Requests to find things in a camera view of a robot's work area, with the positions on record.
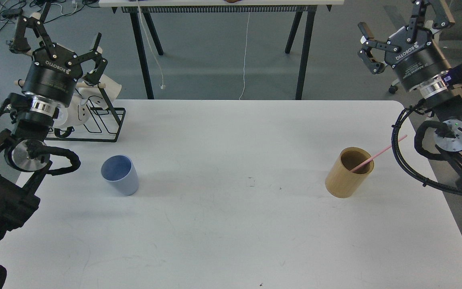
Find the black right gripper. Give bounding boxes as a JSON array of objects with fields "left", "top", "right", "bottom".
[{"left": 357, "top": 0, "right": 455, "bottom": 94}]

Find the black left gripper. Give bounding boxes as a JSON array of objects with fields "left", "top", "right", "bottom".
[{"left": 7, "top": 16, "right": 108, "bottom": 107}]

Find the blue plastic cup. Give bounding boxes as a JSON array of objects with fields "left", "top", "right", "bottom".
[{"left": 100, "top": 155, "right": 139, "bottom": 196}]

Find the pink chopstick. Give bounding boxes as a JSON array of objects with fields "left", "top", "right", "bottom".
[{"left": 350, "top": 144, "right": 393, "bottom": 173}]

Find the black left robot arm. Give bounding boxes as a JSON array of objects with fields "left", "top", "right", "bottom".
[{"left": 0, "top": 13, "right": 107, "bottom": 289}]

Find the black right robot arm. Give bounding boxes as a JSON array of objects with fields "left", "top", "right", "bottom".
[{"left": 358, "top": 0, "right": 462, "bottom": 196}]

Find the white cup on rack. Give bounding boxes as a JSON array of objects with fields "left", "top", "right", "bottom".
[{"left": 53, "top": 60, "right": 122, "bottom": 130}]

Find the background trestle table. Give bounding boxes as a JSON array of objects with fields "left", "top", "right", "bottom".
[{"left": 99, "top": 0, "right": 344, "bottom": 100}]

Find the bamboo cylinder holder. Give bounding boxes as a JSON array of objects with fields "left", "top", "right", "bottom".
[{"left": 325, "top": 147, "right": 374, "bottom": 199}]

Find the floor cables and adapter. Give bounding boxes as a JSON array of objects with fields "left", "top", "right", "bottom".
[{"left": 0, "top": 0, "right": 99, "bottom": 55}]

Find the black wire cup rack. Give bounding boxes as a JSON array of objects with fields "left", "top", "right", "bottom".
[{"left": 24, "top": 95, "right": 126, "bottom": 142}]

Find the white hanging cable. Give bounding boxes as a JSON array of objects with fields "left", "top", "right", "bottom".
[{"left": 239, "top": 12, "right": 251, "bottom": 100}]

